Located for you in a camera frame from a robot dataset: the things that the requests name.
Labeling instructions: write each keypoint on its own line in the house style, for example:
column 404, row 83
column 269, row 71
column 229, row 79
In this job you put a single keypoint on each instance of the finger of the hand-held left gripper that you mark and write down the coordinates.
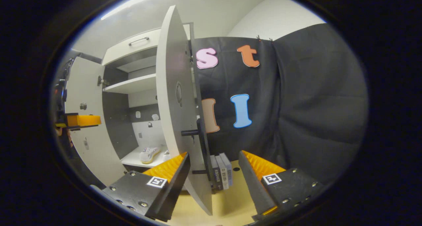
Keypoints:
column 84, row 120

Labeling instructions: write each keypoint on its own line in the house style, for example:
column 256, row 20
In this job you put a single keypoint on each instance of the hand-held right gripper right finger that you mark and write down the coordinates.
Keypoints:
column 252, row 183

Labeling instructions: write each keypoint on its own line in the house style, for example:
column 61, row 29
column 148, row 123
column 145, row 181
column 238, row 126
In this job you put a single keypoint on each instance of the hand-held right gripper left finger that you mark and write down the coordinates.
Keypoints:
column 178, row 183

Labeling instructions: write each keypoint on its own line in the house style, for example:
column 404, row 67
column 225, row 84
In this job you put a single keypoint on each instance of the white shoe cabinet door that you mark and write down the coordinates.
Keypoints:
column 171, row 71
column 82, row 87

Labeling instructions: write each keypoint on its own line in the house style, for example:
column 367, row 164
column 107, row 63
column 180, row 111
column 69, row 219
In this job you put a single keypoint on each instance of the white shoe cabinet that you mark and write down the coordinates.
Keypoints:
column 132, row 85

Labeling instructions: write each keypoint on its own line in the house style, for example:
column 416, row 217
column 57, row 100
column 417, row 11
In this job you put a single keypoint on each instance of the white cabinet drawer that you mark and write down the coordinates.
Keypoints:
column 132, row 49

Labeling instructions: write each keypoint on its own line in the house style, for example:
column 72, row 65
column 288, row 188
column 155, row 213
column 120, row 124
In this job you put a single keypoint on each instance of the black backdrop cloth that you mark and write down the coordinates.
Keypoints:
column 313, row 104

